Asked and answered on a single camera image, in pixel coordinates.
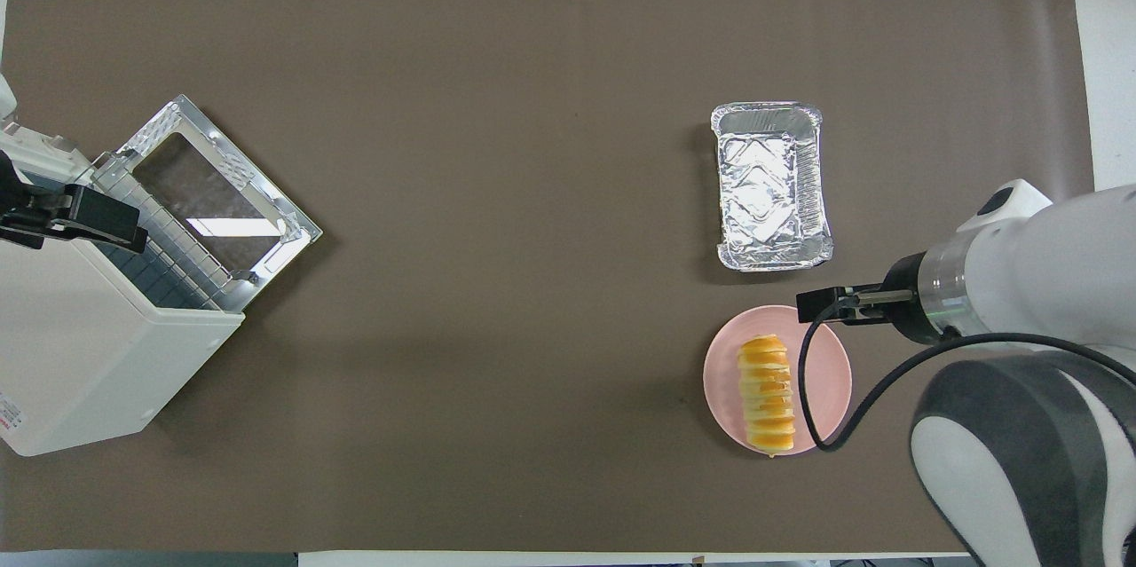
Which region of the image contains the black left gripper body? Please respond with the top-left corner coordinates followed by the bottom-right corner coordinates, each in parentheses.
top-left (0, 150), bottom-right (149, 253)

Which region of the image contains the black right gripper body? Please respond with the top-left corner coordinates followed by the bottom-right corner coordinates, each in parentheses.
top-left (796, 252), bottom-right (942, 346)

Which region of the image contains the golden ridged bread loaf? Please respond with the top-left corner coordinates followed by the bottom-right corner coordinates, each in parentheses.
top-left (738, 335), bottom-right (797, 459)

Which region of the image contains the aluminium foil tray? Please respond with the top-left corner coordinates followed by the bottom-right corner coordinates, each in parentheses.
top-left (710, 101), bottom-right (835, 272)

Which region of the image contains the cream toaster oven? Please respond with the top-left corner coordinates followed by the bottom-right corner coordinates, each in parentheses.
top-left (0, 114), bottom-right (245, 458)

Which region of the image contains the glass oven door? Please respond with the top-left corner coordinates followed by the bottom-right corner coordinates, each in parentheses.
top-left (114, 95), bottom-right (323, 293)

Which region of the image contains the pink round plate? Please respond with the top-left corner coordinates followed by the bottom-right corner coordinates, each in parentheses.
top-left (704, 305), bottom-right (853, 457)

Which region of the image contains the brown table mat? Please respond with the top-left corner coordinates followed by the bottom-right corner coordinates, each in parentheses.
top-left (0, 0), bottom-right (1132, 555)

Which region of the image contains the metal wire oven rack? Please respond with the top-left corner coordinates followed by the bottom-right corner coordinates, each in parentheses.
top-left (89, 152), bottom-right (260, 312)

